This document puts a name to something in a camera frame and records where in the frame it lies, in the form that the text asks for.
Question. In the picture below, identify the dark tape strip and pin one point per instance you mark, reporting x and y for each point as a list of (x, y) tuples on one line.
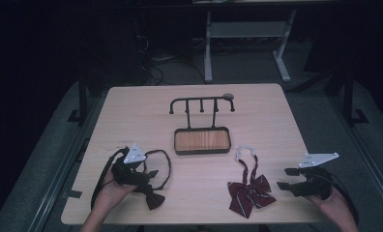
[(73, 194)]

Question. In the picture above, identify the person's right hand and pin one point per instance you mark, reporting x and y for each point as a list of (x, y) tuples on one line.
[(336, 204)]

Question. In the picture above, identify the white metal stand frame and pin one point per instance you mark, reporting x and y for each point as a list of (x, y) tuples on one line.
[(247, 29)]

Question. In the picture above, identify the person's left hand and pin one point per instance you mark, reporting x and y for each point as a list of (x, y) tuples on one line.
[(110, 195)]

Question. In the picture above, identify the black hook rack wooden base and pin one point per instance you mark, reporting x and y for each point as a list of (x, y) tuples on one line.
[(201, 140)]

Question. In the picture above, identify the black metal stand leg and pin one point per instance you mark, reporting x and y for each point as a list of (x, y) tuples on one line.
[(82, 100), (349, 100)]

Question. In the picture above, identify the round grey disc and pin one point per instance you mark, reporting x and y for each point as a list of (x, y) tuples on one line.
[(228, 96)]

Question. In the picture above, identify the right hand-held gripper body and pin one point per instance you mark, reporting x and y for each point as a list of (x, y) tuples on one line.
[(312, 185)]

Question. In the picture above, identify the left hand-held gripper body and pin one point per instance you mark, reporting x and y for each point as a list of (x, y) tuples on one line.
[(134, 155)]

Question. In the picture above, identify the red striped bow tie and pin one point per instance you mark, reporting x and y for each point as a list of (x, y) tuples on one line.
[(249, 195)]

